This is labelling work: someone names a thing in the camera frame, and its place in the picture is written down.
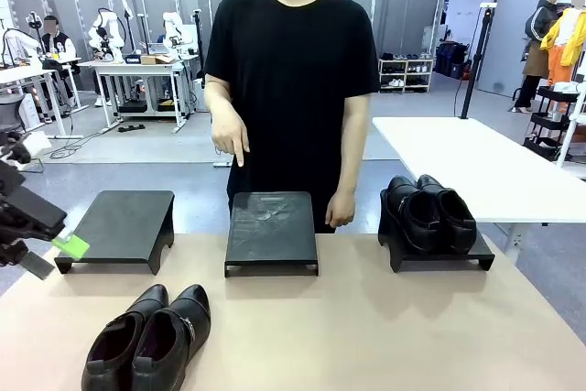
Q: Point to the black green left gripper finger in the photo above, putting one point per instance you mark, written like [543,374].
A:
[71,244]
[39,265]

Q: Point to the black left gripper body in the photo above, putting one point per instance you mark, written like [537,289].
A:
[32,217]

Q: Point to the black perforated buckle shoe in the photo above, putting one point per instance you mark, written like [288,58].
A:
[169,340]
[114,345]

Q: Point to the person's right forearm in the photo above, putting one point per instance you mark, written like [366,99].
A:
[220,93]

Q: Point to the person's left forearm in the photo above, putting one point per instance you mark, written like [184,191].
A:
[354,144]

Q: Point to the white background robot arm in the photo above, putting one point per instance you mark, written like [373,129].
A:
[171,29]
[103,29]

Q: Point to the plain black shoe stand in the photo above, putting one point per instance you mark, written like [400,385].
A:
[478,253]
[119,221]

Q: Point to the seated person in varsity jacket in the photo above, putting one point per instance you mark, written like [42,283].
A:
[57,43]

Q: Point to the scuffed black shoe stand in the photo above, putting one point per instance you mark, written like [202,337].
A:
[272,231]

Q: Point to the person in black t-shirt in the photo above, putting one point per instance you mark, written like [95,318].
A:
[293,66]

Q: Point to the standing person in black jacket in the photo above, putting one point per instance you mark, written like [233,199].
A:
[538,24]

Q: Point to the person's right hand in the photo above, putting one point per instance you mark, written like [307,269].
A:
[229,132]

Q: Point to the person's left hand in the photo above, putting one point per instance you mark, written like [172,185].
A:
[341,210]

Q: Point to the grey office chair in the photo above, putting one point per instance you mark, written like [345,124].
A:
[9,109]

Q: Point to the black power strip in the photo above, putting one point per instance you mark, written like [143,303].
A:
[131,128]

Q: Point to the white lab desk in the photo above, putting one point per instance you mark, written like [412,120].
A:
[27,72]
[133,68]

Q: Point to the cardboard box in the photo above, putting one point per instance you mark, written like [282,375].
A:
[155,59]

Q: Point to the black smooth loafer shoe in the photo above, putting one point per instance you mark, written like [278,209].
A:
[412,221]
[453,217]

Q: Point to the white shoe rack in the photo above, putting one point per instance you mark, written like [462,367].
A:
[405,75]

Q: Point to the white side table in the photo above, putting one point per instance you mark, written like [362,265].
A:
[480,157]

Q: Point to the dark luggage bags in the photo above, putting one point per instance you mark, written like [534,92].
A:
[451,59]

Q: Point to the black utility cart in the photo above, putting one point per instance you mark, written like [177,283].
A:
[549,121]

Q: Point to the mannequin in yellow orange clothes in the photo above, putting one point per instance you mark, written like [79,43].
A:
[565,38]

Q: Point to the black camera tripod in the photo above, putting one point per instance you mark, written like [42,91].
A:
[474,66]

